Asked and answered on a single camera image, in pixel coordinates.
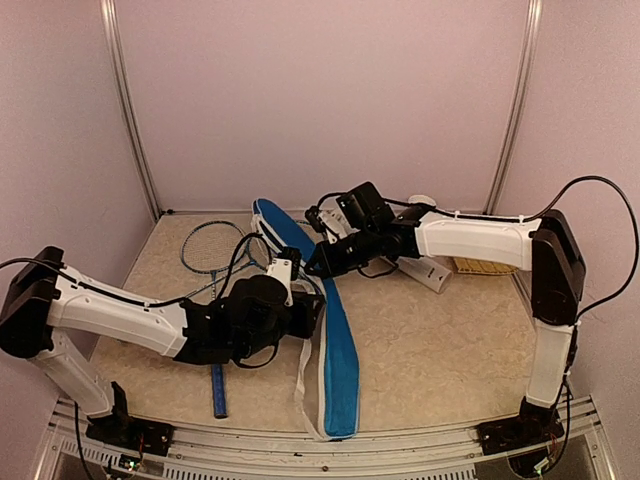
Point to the aluminium front rail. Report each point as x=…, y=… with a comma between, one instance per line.
x=208, y=452

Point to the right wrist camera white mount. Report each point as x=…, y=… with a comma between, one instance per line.
x=330, y=223

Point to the aluminium corner post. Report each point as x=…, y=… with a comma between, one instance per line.
x=517, y=106
x=117, y=57

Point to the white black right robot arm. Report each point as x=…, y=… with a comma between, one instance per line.
x=544, y=246

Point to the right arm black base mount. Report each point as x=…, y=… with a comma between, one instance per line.
x=531, y=426

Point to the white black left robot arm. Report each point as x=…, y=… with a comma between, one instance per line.
x=47, y=298

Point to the blue racket cover bag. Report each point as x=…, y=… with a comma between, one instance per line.
x=338, y=373

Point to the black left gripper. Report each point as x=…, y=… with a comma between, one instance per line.
x=307, y=317

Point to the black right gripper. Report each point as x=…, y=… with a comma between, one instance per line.
x=330, y=264

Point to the white shuttlecock tube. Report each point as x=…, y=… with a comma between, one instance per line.
x=427, y=271

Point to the blue badminton racket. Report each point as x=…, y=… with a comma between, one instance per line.
x=252, y=257
x=208, y=248

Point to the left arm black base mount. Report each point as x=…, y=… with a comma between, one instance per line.
x=120, y=429

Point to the left aluminium corner post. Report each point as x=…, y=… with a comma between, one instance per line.
x=117, y=57

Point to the right aluminium corner post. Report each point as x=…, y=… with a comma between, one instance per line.
x=517, y=106

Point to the light blue ceramic mug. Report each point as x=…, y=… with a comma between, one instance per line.
x=423, y=199

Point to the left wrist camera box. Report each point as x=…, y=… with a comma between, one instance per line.
x=292, y=257

